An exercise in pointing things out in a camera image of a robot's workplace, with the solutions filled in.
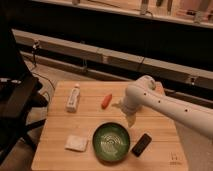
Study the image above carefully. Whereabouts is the black chair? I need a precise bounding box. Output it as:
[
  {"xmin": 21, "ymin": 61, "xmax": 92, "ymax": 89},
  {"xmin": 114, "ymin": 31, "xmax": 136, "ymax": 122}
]
[{"xmin": 0, "ymin": 12, "xmax": 48, "ymax": 165}]

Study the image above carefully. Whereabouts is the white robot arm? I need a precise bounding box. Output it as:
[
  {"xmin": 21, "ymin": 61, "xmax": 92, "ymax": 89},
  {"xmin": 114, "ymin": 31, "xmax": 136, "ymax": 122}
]
[{"xmin": 114, "ymin": 75, "xmax": 213, "ymax": 140}]

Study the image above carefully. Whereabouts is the wooden table board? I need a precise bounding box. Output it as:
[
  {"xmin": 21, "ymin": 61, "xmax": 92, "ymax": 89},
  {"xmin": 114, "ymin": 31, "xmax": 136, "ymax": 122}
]
[{"xmin": 32, "ymin": 81, "xmax": 188, "ymax": 171}]

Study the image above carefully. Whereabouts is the green plate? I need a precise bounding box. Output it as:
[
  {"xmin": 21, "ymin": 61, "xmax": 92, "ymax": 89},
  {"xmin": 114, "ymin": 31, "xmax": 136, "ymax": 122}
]
[{"xmin": 92, "ymin": 122, "xmax": 130, "ymax": 163}]

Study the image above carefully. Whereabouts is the black floor cable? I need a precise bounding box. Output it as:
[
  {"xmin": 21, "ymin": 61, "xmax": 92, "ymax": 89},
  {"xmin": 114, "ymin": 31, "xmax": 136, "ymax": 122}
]
[{"xmin": 22, "ymin": 54, "xmax": 56, "ymax": 101}]

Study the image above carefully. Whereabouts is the white sponge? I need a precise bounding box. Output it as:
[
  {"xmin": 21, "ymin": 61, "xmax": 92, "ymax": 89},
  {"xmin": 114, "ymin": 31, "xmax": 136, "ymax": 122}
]
[{"xmin": 65, "ymin": 135, "xmax": 88, "ymax": 152}]

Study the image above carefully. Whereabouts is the black phone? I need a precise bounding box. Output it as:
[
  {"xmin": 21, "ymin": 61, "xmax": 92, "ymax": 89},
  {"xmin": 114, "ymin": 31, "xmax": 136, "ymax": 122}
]
[{"xmin": 131, "ymin": 134, "xmax": 152, "ymax": 157}]

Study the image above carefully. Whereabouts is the white tube bottle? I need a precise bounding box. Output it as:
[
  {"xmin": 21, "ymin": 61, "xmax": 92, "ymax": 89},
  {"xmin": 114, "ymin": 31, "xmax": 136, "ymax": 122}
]
[{"xmin": 66, "ymin": 84, "xmax": 80, "ymax": 113}]

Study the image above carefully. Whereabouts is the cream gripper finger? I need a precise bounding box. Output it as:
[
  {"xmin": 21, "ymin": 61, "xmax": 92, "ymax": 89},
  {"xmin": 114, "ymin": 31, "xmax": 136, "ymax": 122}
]
[{"xmin": 126, "ymin": 115, "xmax": 136, "ymax": 128}]

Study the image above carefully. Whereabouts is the orange eraser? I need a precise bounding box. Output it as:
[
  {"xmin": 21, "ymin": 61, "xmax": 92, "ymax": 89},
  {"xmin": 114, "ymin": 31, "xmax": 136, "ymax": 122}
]
[{"xmin": 101, "ymin": 94, "xmax": 112, "ymax": 109}]

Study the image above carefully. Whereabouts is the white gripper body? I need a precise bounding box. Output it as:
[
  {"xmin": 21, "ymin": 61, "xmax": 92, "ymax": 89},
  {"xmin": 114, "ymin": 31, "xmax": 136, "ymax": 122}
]
[{"xmin": 113, "ymin": 96, "xmax": 141, "ymax": 116}]

